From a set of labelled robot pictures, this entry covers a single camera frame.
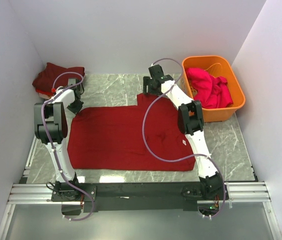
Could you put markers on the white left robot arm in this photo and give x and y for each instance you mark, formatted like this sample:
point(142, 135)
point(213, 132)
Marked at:
point(50, 127)

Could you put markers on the dark red folded t-shirt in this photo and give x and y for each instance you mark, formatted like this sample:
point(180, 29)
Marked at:
point(45, 79)

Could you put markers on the pink t-shirt in basket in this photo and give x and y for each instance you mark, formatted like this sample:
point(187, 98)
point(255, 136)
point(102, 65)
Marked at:
point(212, 92)

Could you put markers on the orange folded t-shirt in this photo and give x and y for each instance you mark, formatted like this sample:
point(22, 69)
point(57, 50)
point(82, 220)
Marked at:
point(44, 94)

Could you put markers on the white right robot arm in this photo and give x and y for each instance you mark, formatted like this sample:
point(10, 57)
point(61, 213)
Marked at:
point(190, 124)

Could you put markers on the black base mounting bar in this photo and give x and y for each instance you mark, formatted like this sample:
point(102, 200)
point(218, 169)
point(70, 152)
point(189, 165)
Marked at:
point(134, 196)

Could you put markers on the orange plastic basket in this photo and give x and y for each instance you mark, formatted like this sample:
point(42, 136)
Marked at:
point(217, 66)

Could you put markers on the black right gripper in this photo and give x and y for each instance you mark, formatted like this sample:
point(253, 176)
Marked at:
point(146, 82)

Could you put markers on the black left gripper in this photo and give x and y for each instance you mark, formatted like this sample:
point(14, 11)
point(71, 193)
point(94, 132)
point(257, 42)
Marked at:
point(75, 110)

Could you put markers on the aluminium frame rail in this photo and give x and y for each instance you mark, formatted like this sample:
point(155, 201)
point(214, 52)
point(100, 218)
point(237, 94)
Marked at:
point(239, 192)

